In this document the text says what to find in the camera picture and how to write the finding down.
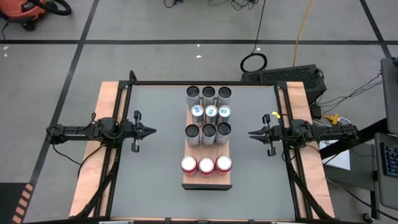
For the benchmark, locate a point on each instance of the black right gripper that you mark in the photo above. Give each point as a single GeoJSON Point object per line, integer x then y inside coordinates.
{"type": "Point", "coordinates": [276, 133]}

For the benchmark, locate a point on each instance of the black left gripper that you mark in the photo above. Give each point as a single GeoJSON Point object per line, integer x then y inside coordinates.
{"type": "Point", "coordinates": [132, 130]}

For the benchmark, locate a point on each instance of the white tall can black lid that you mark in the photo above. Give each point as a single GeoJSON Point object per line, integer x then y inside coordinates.
{"type": "Point", "coordinates": [192, 131]}
{"type": "Point", "coordinates": [224, 128]}
{"type": "Point", "coordinates": [224, 92]}
{"type": "Point", "coordinates": [208, 91]}
{"type": "Point", "coordinates": [193, 92]}

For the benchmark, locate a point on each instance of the silver blue Red Bull can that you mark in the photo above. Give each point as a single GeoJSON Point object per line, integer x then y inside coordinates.
{"type": "Point", "coordinates": [211, 111]}
{"type": "Point", "coordinates": [224, 111]}
{"type": "Point", "coordinates": [197, 110]}

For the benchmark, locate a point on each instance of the red soda can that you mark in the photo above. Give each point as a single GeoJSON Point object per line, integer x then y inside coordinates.
{"type": "Point", "coordinates": [206, 165]}
{"type": "Point", "coordinates": [224, 162]}
{"type": "Point", "coordinates": [189, 163]}

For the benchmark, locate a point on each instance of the white blue can black lid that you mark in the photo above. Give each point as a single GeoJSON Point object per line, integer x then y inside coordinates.
{"type": "Point", "coordinates": [209, 130]}

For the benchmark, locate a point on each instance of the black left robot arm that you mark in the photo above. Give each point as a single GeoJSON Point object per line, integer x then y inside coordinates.
{"type": "Point", "coordinates": [77, 130]}

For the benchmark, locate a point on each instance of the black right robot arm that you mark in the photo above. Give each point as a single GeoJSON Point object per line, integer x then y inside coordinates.
{"type": "Point", "coordinates": [326, 132]}

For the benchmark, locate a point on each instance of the wooden shelf black metal legs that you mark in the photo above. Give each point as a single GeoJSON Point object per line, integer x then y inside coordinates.
{"type": "Point", "coordinates": [206, 182]}

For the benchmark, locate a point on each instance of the black perforated computer case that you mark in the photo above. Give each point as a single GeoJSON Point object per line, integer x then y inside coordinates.
{"type": "Point", "coordinates": [295, 74]}

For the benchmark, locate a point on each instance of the yellow plug adapter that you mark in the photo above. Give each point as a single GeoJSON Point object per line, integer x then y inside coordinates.
{"type": "Point", "coordinates": [333, 118]}

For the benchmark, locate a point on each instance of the white paper sheet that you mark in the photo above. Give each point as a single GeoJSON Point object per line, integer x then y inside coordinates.
{"type": "Point", "coordinates": [340, 160]}

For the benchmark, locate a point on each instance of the black stand beam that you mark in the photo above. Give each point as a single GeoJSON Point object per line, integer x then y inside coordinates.
{"type": "Point", "coordinates": [368, 133]}

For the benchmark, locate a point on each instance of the grey console with keypad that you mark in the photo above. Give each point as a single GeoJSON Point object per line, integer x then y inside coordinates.
{"type": "Point", "coordinates": [381, 186]}

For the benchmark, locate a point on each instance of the black caster wheel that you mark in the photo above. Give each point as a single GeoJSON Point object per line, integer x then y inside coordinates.
{"type": "Point", "coordinates": [367, 216]}

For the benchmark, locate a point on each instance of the grey monitor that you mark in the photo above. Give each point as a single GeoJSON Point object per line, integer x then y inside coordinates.
{"type": "Point", "coordinates": [391, 93]}

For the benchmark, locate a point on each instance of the black orange striped floor mat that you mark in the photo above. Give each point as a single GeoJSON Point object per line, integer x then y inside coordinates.
{"type": "Point", "coordinates": [9, 202]}

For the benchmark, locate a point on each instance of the orange shop vacuum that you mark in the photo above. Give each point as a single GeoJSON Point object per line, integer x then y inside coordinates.
{"type": "Point", "coordinates": [21, 9]}

